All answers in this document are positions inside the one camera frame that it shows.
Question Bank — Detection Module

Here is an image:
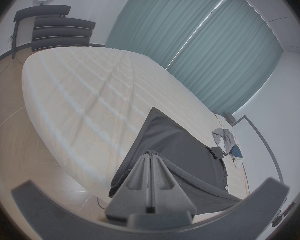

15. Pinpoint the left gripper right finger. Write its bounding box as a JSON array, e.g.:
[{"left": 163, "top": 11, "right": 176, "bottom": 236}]
[{"left": 150, "top": 153, "right": 196, "bottom": 220}]

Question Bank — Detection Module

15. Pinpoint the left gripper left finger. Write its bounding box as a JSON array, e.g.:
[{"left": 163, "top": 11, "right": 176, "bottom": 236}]
[{"left": 105, "top": 153, "right": 151, "bottom": 225}]

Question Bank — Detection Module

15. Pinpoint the black T-shirt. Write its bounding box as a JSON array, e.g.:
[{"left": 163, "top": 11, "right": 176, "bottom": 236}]
[{"left": 108, "top": 106, "right": 242, "bottom": 214}]

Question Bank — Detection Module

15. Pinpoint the pile of clothes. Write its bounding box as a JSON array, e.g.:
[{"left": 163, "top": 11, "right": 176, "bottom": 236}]
[{"left": 211, "top": 128, "right": 244, "bottom": 169}]

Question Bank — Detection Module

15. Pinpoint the bed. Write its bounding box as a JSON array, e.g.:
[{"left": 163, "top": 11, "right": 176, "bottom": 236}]
[{"left": 21, "top": 46, "right": 285, "bottom": 228}]

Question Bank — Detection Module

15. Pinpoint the white printed pillow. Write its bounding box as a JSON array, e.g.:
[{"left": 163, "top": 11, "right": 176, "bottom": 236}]
[{"left": 212, "top": 112, "right": 240, "bottom": 134}]

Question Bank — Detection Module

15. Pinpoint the grey bedside table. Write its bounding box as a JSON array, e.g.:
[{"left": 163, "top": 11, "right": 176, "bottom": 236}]
[{"left": 222, "top": 111, "right": 237, "bottom": 123}]

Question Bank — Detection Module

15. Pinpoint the blue-green curtain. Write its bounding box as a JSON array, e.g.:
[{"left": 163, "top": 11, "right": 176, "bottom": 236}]
[
  {"left": 166, "top": 0, "right": 285, "bottom": 115},
  {"left": 105, "top": 0, "right": 230, "bottom": 70}
]

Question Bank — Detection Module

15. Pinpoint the dark grey dressing table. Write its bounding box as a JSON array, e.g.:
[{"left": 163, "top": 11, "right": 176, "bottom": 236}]
[{"left": 12, "top": 5, "right": 72, "bottom": 59}]

